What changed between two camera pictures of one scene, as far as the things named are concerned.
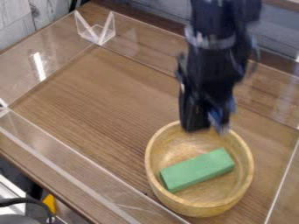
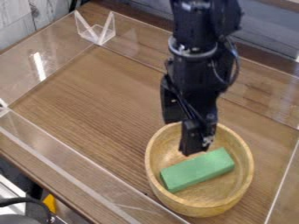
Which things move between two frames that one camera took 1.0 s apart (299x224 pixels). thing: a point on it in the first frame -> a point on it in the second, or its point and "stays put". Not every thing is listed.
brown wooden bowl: [216, 194] stays put
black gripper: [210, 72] -> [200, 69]
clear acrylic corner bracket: [96, 33] stays put
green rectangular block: [198, 170] stays put
